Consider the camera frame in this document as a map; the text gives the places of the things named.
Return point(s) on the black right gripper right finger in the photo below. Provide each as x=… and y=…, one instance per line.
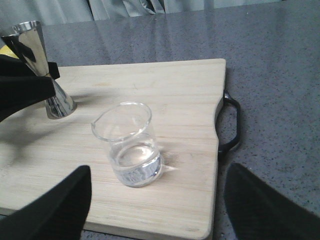
x=259, y=212

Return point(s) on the yellow lemon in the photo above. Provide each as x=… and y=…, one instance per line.
x=5, y=50

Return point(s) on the steel double jigger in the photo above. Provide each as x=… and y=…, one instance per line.
x=27, y=43

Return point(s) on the grey pleated curtain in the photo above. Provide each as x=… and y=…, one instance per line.
x=53, y=12

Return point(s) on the clear glass measuring beaker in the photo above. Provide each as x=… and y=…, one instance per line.
x=126, y=133

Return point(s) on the black cutting board handle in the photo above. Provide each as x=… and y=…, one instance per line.
x=229, y=125

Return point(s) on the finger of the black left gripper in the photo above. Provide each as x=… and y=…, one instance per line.
x=13, y=67
x=17, y=93

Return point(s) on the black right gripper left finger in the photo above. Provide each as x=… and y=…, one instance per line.
x=59, y=214

